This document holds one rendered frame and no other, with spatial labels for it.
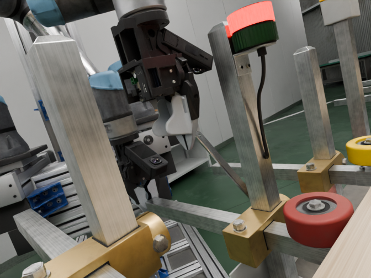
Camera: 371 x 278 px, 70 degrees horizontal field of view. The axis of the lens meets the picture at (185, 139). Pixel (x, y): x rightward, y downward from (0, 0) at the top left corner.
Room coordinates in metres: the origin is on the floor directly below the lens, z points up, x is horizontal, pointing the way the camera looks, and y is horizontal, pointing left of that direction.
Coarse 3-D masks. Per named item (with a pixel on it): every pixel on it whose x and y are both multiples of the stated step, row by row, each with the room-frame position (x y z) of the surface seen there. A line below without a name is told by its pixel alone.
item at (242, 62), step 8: (240, 8) 0.36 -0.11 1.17; (256, 24) 0.35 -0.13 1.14; (272, 40) 0.35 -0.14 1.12; (248, 48) 0.36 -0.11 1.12; (256, 48) 0.36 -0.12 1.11; (264, 48) 0.37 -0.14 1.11; (240, 56) 0.40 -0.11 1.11; (264, 56) 0.37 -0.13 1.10; (240, 64) 0.39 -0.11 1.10; (248, 64) 0.40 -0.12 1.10; (264, 64) 0.37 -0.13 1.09; (240, 72) 0.39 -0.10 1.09; (248, 72) 0.40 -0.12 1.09; (264, 72) 0.37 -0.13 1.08; (264, 80) 0.38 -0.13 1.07; (264, 136) 0.40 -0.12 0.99; (264, 144) 0.40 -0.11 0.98; (264, 152) 0.40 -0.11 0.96
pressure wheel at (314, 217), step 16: (320, 192) 0.34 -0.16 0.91; (288, 208) 0.32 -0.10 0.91; (304, 208) 0.31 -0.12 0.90; (320, 208) 0.30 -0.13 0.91; (336, 208) 0.29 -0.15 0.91; (352, 208) 0.28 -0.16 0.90; (288, 224) 0.30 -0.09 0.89; (304, 224) 0.28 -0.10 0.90; (320, 224) 0.27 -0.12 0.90; (336, 224) 0.27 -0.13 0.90; (304, 240) 0.28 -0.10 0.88; (320, 240) 0.27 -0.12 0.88
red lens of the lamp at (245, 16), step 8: (248, 8) 0.35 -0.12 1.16; (256, 8) 0.35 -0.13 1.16; (264, 8) 0.35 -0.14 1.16; (272, 8) 0.36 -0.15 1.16; (232, 16) 0.36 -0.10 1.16; (240, 16) 0.35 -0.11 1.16; (248, 16) 0.35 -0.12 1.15; (256, 16) 0.35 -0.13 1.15; (264, 16) 0.35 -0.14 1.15; (272, 16) 0.36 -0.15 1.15; (232, 24) 0.37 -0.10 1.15; (240, 24) 0.36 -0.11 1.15; (248, 24) 0.35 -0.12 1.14; (232, 32) 0.37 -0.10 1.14
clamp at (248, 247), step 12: (240, 216) 0.40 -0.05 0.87; (252, 216) 0.39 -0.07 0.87; (264, 216) 0.38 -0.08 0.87; (276, 216) 0.38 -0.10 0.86; (228, 228) 0.38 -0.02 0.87; (252, 228) 0.36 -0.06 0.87; (264, 228) 0.36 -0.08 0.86; (228, 240) 0.37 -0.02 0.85; (240, 240) 0.35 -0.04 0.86; (252, 240) 0.34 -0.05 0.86; (264, 240) 0.36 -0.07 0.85; (228, 252) 0.37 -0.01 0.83; (240, 252) 0.35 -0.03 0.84; (252, 252) 0.34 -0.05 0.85; (264, 252) 0.35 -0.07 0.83; (252, 264) 0.34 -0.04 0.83
